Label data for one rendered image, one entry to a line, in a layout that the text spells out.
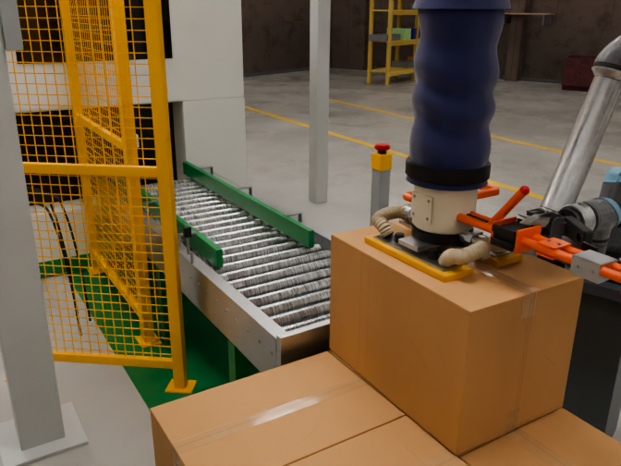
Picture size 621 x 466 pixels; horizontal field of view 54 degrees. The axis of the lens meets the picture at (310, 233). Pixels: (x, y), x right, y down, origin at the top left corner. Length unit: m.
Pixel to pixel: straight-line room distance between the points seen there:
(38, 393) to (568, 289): 1.88
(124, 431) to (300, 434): 1.14
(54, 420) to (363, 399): 1.31
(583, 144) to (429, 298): 0.65
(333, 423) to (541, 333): 0.60
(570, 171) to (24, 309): 1.86
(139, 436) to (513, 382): 1.54
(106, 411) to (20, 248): 0.86
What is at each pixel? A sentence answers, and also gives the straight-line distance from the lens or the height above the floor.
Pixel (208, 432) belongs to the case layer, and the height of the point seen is 0.54.
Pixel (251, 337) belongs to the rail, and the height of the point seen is 0.51.
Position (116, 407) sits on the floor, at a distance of 2.84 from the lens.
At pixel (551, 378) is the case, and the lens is 1.82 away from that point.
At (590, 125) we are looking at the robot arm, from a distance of 1.90.
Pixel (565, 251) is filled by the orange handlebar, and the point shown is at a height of 1.09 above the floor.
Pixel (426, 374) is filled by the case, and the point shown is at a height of 0.71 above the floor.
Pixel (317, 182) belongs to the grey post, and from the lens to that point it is 5.34.
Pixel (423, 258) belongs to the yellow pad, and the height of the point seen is 0.98.
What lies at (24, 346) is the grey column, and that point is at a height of 0.45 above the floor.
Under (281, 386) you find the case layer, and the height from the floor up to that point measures 0.54.
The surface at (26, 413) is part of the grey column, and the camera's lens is 2.62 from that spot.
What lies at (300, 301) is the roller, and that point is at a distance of 2.38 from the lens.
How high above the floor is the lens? 1.60
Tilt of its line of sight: 20 degrees down
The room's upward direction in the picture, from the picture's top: straight up
